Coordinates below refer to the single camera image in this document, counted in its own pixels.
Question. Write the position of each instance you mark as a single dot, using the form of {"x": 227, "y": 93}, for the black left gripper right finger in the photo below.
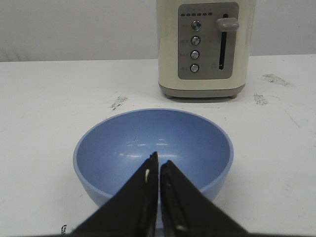
{"x": 186, "y": 212}

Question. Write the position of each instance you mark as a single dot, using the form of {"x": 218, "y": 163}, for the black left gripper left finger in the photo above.
{"x": 132, "y": 211}

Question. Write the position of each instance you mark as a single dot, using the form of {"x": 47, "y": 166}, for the blue bowl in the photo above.
{"x": 110, "y": 153}

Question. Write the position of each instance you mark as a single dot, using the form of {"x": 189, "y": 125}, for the cream two-slot toaster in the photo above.
{"x": 203, "y": 47}

